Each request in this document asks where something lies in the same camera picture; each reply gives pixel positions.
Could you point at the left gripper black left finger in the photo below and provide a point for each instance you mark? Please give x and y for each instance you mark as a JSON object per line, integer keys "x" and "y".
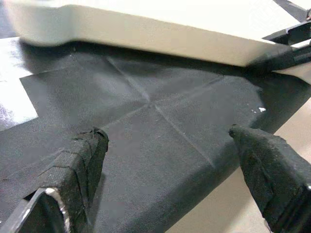
{"x": 73, "y": 174}

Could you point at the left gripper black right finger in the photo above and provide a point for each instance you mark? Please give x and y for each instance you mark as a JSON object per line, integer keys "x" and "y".
{"x": 274, "y": 174}

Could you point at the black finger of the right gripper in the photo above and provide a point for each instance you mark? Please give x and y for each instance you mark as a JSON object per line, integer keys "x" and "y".
{"x": 296, "y": 32}
{"x": 284, "y": 59}

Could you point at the white plastic children table top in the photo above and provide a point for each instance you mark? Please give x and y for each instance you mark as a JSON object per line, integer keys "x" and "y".
{"x": 145, "y": 29}

